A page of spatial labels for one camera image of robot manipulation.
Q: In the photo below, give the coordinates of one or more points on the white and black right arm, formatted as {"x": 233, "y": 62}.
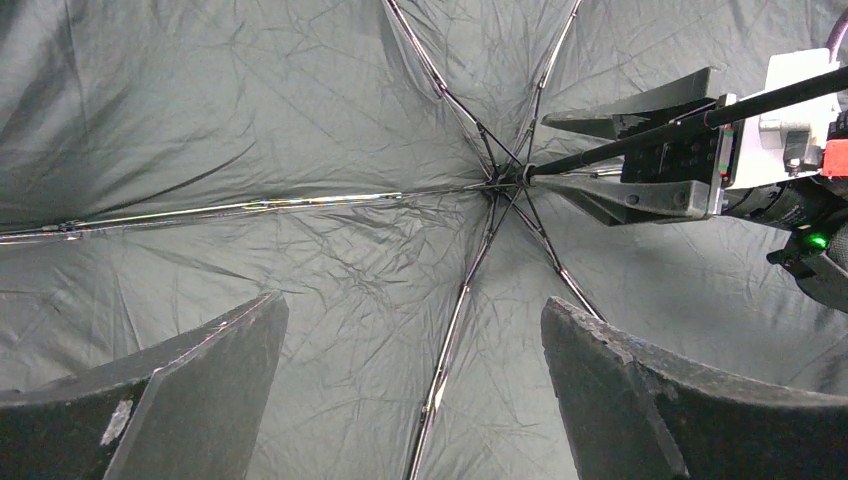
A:
{"x": 813, "y": 210}

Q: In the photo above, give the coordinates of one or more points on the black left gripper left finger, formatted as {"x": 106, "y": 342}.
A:
{"x": 189, "y": 407}

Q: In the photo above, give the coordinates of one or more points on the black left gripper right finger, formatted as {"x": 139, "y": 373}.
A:
{"x": 634, "y": 410}

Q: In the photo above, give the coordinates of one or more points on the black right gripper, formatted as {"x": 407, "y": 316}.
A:
{"x": 672, "y": 182}

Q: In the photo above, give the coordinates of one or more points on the pink and black folding umbrella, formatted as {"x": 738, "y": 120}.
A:
{"x": 333, "y": 150}

